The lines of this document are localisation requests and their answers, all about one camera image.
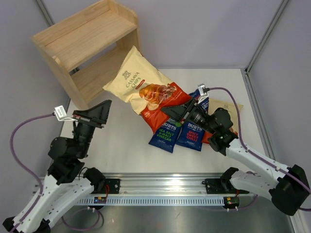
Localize light wooden two-tier shelf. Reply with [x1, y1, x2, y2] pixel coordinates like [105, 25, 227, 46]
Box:
[32, 0, 141, 110]

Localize white slotted cable duct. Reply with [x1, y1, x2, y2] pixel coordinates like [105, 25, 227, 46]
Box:
[76, 196, 224, 206]

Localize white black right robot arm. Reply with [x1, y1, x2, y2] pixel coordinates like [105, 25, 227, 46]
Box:
[161, 99, 311, 216]

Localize grey aluminium frame post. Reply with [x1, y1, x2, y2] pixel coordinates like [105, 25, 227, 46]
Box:
[34, 0, 54, 27]
[244, 0, 291, 75]

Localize Burts sea salt vinegar bag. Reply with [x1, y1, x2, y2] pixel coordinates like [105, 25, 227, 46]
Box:
[149, 118, 182, 153]

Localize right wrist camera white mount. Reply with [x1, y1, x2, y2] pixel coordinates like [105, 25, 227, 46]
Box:
[198, 84, 209, 98]

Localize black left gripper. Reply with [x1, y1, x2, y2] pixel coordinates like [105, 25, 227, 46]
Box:
[75, 100, 113, 158]

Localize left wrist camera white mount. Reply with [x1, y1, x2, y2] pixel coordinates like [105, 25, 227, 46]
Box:
[54, 105, 74, 122]

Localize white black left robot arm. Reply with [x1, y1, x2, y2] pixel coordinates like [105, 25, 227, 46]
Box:
[3, 100, 112, 233]

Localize grey aluminium frame post right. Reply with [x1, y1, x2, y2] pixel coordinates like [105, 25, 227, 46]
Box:
[244, 0, 291, 75]

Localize cassava chips bag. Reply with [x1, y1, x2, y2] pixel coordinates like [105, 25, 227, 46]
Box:
[103, 46, 191, 132]
[202, 98, 239, 144]

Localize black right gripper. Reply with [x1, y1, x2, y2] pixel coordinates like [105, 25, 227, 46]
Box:
[162, 96, 217, 135]

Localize grey aluminium frame post left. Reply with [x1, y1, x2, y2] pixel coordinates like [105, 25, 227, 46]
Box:
[34, 0, 54, 27]

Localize Burts spicy sweet chilli bag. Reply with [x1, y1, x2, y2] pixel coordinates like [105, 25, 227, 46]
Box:
[176, 121, 205, 151]

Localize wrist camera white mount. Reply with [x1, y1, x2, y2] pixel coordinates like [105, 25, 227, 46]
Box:
[198, 84, 209, 98]
[54, 105, 74, 122]

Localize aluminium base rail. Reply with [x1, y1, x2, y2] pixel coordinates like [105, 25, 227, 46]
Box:
[34, 172, 273, 196]

